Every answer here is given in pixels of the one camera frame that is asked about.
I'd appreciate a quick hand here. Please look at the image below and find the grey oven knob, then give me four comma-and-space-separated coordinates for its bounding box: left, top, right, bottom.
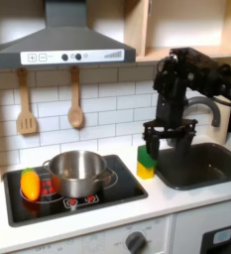
124, 230, 147, 254

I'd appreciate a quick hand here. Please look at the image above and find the black appliance window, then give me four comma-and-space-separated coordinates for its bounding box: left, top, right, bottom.
199, 222, 231, 254

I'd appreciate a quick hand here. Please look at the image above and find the wooden slotted spatula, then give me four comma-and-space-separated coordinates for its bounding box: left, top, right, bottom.
15, 67, 39, 136

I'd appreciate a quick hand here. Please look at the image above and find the wooden spoon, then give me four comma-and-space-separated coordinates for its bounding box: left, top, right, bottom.
66, 65, 85, 129

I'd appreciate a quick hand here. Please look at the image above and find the dark grey sink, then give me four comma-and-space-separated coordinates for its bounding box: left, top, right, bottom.
153, 142, 231, 191

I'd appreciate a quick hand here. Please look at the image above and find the orange toy vegetable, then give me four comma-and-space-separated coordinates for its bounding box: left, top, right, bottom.
20, 168, 42, 202

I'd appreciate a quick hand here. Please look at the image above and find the green block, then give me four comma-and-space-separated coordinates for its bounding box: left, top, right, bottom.
137, 144, 158, 169

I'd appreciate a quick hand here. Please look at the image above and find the steel pot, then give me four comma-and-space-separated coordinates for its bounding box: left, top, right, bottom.
42, 150, 116, 198

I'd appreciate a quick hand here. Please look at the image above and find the white oven control panel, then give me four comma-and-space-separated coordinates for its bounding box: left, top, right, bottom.
7, 214, 174, 254

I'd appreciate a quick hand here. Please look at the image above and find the black stove top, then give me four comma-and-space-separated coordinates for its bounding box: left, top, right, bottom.
2, 154, 149, 228

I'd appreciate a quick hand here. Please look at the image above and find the dark grey tap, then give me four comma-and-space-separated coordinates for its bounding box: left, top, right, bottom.
166, 95, 222, 148

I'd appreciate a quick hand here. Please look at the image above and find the grey range hood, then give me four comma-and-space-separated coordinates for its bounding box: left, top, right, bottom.
0, 0, 137, 70

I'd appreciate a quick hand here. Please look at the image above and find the white cabinet door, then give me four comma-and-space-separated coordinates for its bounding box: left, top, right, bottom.
171, 197, 231, 254

